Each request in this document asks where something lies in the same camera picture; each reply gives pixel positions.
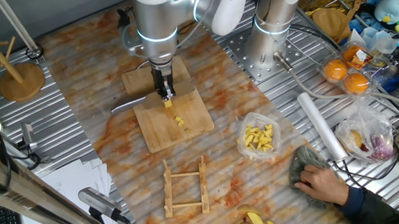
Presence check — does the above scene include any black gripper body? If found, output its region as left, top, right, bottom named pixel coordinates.
left=150, top=67, right=175, bottom=84

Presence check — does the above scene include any aluminium frame rail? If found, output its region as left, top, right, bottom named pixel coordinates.
left=0, top=139, right=124, bottom=224

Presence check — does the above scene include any wooden cutting board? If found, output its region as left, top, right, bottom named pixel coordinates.
left=119, top=53, right=216, bottom=155

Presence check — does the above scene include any forearm in dark sleeve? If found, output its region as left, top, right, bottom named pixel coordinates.
left=334, top=182, right=399, bottom=224

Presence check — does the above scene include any person hand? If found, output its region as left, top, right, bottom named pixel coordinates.
left=292, top=162, right=351, bottom=209

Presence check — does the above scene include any blue cloth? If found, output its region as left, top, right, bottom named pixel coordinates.
left=347, top=0, right=399, bottom=96

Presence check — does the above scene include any silver exterior camera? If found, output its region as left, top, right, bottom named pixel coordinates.
left=77, top=185, right=123, bottom=221

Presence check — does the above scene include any white plastic wrap roll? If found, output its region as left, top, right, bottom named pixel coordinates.
left=296, top=89, right=348, bottom=165

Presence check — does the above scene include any clear plastic fruit container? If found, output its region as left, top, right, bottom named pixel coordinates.
left=317, top=38, right=399, bottom=101

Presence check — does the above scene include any clear bag of vegetables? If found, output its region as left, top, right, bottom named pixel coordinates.
left=332, top=100, right=397, bottom=167

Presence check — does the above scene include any orange marble pattern mat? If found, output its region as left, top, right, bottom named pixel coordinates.
left=35, top=0, right=371, bottom=224

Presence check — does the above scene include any wrist camera on silver bracket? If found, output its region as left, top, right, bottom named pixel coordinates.
left=116, top=6, right=148, bottom=60

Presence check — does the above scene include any wooden knife rack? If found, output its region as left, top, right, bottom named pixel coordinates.
left=161, top=155, right=211, bottom=218

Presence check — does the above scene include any metal tripod leg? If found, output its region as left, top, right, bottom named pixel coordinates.
left=0, top=0, right=46, bottom=63

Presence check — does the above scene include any grey green cloth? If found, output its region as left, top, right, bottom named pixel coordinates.
left=287, top=142, right=344, bottom=212

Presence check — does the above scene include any round wooden disc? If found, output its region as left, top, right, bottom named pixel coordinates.
left=310, top=6, right=352, bottom=45

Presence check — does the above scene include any grey robot power cable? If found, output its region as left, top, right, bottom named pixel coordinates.
left=273, top=43, right=399, bottom=119

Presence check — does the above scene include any light blue plush toy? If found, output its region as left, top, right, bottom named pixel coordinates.
left=373, top=0, right=399, bottom=26

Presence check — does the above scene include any clear plastic measuring jug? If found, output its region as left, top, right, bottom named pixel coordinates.
left=360, top=25, right=399, bottom=56

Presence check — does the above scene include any wooden mug tree stand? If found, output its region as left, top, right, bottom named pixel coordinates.
left=0, top=0, right=47, bottom=103

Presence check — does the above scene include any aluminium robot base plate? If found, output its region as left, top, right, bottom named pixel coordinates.
left=224, top=24, right=306, bottom=84

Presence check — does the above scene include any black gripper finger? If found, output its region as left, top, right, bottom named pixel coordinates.
left=162, top=78, right=177, bottom=101
left=152, top=80, right=167, bottom=99

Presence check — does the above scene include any clear bag of potato sticks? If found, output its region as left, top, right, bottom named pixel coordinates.
left=233, top=110, right=283, bottom=162

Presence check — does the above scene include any orange fruit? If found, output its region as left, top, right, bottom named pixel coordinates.
left=342, top=44, right=366, bottom=66
left=322, top=58, right=350, bottom=83
left=342, top=71, right=371, bottom=96

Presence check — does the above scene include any stack of white papers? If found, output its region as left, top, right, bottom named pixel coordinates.
left=17, top=155, right=128, bottom=224

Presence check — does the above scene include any steel cleaver knife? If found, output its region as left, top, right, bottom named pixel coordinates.
left=109, top=78, right=198, bottom=115

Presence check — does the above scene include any thin black power cable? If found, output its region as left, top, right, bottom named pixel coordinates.
left=332, top=150, right=399, bottom=188

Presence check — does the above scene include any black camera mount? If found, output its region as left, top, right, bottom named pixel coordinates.
left=88, top=205, right=107, bottom=224

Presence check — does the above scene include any small silver clamp device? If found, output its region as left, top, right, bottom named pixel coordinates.
left=15, top=120, right=53, bottom=172

